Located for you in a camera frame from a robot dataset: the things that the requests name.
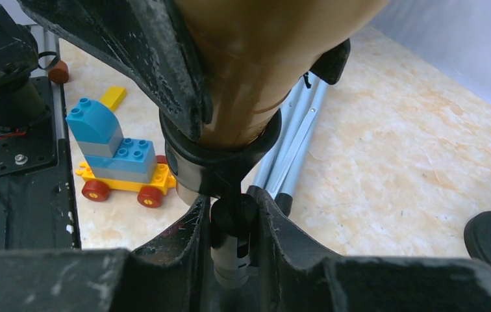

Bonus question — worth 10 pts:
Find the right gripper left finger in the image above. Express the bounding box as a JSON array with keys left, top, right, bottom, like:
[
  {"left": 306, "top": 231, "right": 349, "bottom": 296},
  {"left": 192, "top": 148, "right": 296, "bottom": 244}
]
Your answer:
[{"left": 0, "top": 196, "right": 210, "bottom": 311}]

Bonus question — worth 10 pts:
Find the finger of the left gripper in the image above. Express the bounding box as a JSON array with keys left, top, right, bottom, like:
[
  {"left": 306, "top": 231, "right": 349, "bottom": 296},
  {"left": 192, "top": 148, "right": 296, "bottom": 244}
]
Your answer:
[
  {"left": 19, "top": 0, "right": 212, "bottom": 141},
  {"left": 310, "top": 38, "right": 351, "bottom": 85}
]

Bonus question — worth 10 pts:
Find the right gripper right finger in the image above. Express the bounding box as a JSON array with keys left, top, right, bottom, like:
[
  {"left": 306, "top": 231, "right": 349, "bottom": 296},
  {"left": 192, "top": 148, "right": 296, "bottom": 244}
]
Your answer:
[{"left": 257, "top": 190, "right": 491, "bottom": 311}]

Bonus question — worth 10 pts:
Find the gold toy microphone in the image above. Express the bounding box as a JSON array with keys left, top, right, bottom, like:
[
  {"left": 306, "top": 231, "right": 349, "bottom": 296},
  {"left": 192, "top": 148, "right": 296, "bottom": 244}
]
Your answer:
[{"left": 176, "top": 1, "right": 386, "bottom": 150}]

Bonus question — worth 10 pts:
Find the blue music stand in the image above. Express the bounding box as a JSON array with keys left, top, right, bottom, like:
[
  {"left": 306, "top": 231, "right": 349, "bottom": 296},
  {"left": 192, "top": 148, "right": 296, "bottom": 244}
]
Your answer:
[{"left": 248, "top": 73, "right": 328, "bottom": 216}]

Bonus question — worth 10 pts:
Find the yellow toy brick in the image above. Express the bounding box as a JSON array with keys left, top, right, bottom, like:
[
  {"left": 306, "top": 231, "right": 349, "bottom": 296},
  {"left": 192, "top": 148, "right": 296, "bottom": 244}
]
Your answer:
[{"left": 99, "top": 86, "right": 127, "bottom": 112}]

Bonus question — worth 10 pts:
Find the red round toy piece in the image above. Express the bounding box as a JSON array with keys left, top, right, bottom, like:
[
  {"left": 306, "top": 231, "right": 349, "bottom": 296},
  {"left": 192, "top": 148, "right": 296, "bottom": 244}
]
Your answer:
[{"left": 47, "top": 60, "right": 69, "bottom": 85}]

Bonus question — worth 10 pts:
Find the toy block car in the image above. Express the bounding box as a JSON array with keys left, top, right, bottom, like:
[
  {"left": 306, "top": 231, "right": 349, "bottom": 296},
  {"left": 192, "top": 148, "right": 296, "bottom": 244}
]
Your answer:
[{"left": 66, "top": 97, "right": 176, "bottom": 208}]

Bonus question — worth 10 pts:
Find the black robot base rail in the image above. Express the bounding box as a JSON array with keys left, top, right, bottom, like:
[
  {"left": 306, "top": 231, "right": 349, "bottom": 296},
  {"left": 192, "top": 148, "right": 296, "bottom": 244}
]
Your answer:
[{"left": 0, "top": 77, "right": 81, "bottom": 250}]

